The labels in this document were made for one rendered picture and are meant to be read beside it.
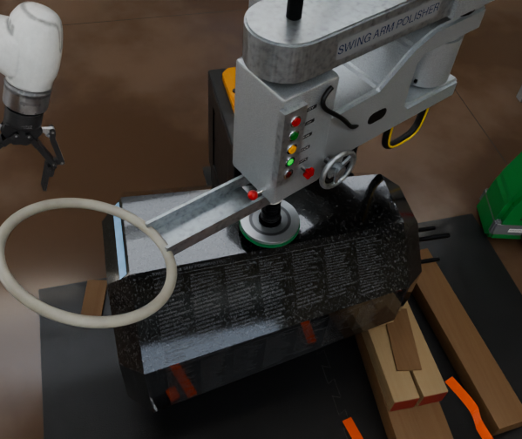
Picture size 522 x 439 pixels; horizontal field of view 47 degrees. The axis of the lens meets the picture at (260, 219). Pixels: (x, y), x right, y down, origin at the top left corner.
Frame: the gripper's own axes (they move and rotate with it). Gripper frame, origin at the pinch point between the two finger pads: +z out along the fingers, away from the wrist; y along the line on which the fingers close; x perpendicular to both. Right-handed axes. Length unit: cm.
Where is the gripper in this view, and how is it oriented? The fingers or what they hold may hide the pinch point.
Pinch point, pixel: (12, 183)
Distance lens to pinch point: 146.0
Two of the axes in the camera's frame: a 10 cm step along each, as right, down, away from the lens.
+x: -4.2, -6.6, 6.3
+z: -3.5, 7.5, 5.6
